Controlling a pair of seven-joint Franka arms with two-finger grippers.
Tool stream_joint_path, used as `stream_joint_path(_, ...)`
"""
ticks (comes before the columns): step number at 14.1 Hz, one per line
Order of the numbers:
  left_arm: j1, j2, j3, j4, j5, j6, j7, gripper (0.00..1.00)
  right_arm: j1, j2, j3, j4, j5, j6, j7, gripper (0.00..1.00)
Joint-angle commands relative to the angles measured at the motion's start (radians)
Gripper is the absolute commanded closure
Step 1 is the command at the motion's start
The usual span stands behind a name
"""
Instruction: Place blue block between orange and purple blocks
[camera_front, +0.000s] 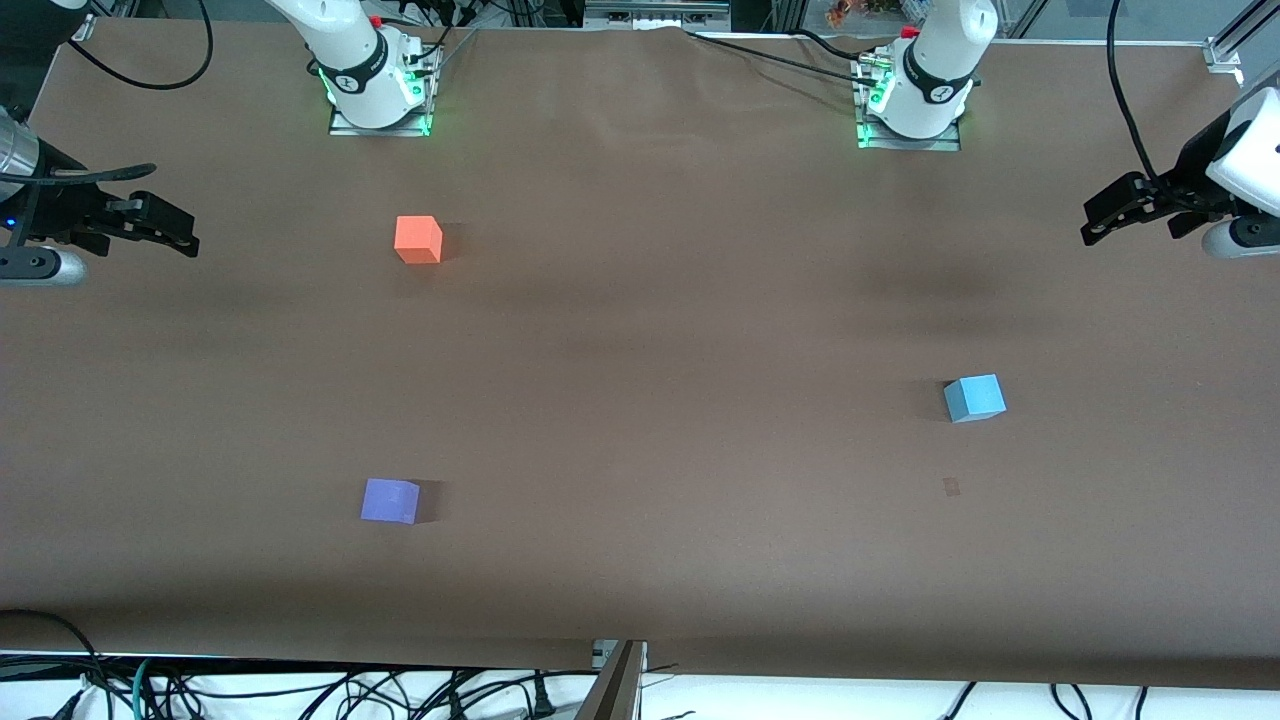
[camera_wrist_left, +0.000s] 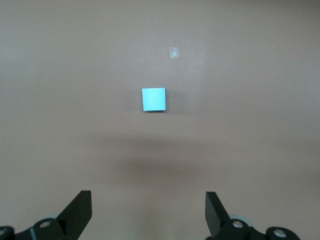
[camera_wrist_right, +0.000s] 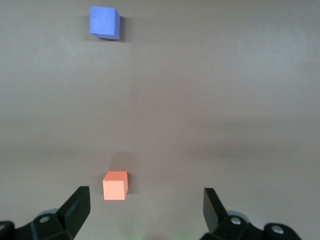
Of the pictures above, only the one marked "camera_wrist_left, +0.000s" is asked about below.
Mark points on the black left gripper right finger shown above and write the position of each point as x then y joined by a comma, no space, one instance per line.
217,217

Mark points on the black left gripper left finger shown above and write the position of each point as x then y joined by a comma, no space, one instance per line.
75,215

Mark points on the blue foam block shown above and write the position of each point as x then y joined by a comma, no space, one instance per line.
153,100

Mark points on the clear tape piece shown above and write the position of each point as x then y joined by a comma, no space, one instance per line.
174,53

